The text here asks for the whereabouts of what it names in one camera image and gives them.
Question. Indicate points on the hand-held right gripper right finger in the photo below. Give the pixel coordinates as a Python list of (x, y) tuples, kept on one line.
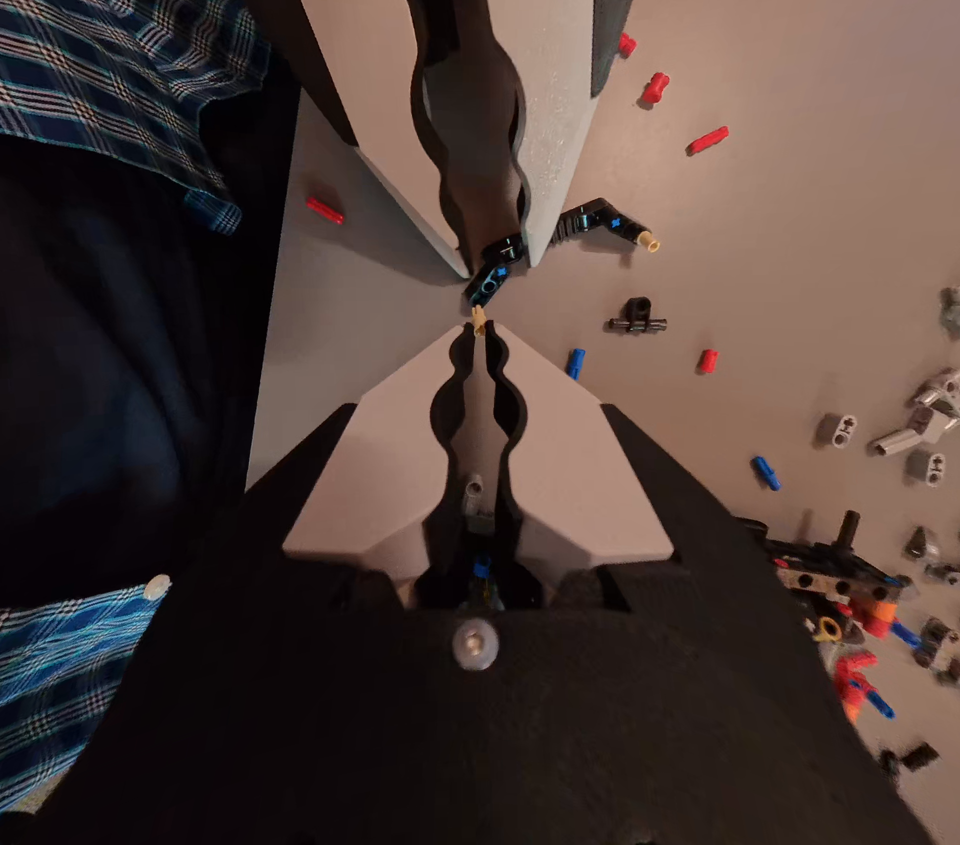
[(585, 477)]

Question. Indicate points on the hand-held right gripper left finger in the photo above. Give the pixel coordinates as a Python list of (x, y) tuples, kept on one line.
[(367, 470)]

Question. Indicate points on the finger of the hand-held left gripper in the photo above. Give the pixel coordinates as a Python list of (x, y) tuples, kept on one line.
[(360, 50), (555, 35)]

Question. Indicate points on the black bent lego beam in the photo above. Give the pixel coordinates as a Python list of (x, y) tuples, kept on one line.
[(491, 279), (592, 215)]

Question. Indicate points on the tan lego pin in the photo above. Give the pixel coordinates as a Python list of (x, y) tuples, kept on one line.
[(479, 318), (647, 243)]

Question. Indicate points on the grey lego connector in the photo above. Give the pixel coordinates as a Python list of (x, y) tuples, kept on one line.
[(473, 494)]

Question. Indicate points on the blue lego pin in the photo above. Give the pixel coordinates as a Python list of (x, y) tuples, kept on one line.
[(481, 566), (766, 472), (575, 363)]

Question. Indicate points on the black lego connector with axle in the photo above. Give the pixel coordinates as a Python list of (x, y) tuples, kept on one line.
[(637, 314)]

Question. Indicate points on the long red lego pin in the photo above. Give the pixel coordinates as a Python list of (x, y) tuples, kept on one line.
[(707, 140)]

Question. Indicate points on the multicolour lego assembly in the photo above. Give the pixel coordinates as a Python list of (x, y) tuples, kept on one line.
[(825, 564)]

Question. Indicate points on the pile of grey lego pieces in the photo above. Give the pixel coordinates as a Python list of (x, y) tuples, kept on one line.
[(836, 430)]

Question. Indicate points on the red lego part blue axle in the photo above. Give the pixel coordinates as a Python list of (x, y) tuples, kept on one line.
[(855, 680)]

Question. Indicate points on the black lego piece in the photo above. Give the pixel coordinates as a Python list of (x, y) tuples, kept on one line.
[(911, 757)]

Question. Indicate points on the person in plaid shirt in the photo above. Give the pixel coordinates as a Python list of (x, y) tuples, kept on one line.
[(90, 72)]

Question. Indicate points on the dark navy garment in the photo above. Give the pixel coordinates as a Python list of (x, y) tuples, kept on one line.
[(112, 372)]

